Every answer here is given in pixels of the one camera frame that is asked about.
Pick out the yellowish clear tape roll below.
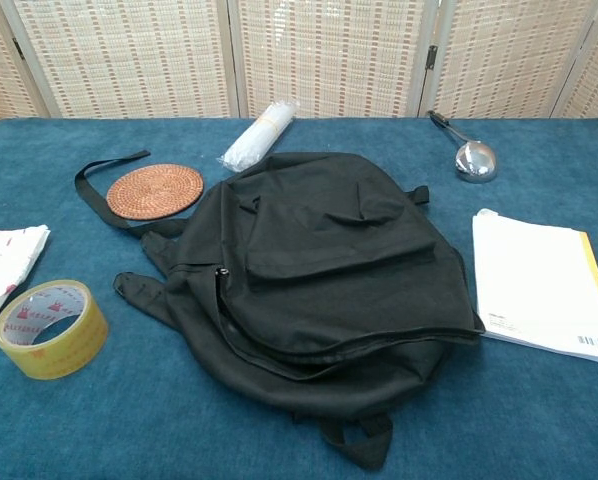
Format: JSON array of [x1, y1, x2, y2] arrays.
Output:
[[0, 279, 109, 380]]

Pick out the steel ladle black handle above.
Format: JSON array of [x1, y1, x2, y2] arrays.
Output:
[[427, 109, 498, 184]]

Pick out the white tissue pack red print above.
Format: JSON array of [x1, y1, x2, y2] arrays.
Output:
[[0, 225, 50, 327]]

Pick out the yellow and white book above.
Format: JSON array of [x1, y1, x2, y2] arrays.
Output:
[[471, 207, 598, 366]]

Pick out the round woven rattan coaster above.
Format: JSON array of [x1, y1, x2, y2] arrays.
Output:
[[106, 167, 205, 220]]

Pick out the black fabric backpack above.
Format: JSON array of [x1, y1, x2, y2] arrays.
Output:
[[73, 149, 488, 472]]

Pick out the blue carpet table cover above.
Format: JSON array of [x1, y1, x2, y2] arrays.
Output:
[[0, 117, 598, 480]]

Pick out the woven bamboo folding screen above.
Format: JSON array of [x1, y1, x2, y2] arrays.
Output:
[[0, 0, 598, 129]]

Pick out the plastic-wrapped white cup stack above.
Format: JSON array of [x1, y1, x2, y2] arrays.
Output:
[[217, 101, 300, 174]]

